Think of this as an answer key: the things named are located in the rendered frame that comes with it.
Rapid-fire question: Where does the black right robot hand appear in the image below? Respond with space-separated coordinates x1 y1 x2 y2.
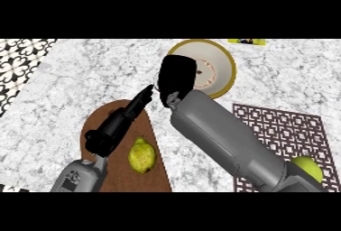
157 54 198 108

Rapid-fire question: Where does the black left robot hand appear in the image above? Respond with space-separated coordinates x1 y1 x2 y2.
85 84 157 158

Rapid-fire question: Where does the white bowl with yellow rim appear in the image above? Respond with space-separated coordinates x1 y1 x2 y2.
167 39 240 100

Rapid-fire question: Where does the brown patterned placemat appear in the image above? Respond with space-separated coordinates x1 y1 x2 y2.
232 103 341 193

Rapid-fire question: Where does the brown wooden cutting board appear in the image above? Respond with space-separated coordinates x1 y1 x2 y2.
80 99 173 193

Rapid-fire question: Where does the yellow-green pear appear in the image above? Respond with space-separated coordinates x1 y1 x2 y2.
128 136 157 174

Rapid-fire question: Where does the yellow printed packet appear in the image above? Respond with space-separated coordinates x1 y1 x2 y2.
226 38 268 46

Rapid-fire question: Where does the green round fruit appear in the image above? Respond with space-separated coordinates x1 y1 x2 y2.
291 155 325 183

